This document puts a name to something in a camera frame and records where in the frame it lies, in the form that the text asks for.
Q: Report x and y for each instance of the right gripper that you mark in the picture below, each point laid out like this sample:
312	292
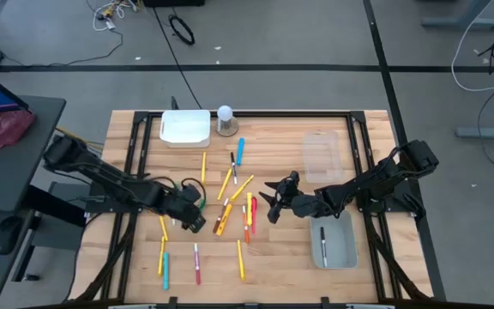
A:
298	205

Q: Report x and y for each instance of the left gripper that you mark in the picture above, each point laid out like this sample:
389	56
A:
184	210

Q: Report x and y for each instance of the green highlighter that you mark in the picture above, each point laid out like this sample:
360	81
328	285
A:
203	203

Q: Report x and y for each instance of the yellow pen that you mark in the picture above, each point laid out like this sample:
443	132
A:
242	188
241	262
164	228
203	168
224	184
161	257

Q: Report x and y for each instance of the bright yellow highlighter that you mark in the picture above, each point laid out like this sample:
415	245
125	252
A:
249	210

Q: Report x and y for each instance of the pink pen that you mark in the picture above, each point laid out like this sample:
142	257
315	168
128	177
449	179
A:
254	219

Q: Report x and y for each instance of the brown marker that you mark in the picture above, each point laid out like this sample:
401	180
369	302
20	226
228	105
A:
221	212

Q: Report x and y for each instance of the orange-yellow highlighter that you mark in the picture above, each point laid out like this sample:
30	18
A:
224	219

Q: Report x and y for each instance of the orange marker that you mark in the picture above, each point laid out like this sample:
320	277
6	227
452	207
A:
245	227

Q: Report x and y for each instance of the black and white marker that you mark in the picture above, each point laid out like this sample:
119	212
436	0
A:
233	165
323	240

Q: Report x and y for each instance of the blue highlighter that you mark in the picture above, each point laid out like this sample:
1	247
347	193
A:
240	151

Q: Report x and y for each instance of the pink marker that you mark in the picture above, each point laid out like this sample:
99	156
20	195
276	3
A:
196	266

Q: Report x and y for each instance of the teal highlighter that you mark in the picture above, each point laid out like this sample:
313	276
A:
166	270

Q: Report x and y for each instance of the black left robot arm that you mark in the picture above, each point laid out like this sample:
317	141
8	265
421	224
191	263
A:
101	169

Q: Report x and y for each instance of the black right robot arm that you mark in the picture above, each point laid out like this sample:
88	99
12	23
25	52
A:
380	179

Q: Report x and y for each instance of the clear plastic container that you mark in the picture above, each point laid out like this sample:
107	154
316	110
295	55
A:
322	159

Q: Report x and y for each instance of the white plastic bin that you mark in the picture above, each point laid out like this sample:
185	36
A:
184	129

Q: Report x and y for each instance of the grey plastic tray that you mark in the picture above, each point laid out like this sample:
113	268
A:
341	244

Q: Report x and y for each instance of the white bulb table lamp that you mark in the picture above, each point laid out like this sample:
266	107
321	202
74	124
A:
225	112

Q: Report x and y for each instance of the black desk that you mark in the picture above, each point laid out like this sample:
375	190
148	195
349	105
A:
15	171

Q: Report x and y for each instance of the black computer mouse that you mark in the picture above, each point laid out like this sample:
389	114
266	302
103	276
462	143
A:
7	234

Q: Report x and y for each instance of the black box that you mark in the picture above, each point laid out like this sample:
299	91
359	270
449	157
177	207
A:
174	2

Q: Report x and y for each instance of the grey desk foot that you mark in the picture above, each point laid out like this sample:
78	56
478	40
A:
487	131
461	21

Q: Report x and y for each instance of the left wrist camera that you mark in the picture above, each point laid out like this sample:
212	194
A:
191	192

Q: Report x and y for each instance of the black aluminium table frame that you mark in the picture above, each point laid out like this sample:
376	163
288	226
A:
272	114

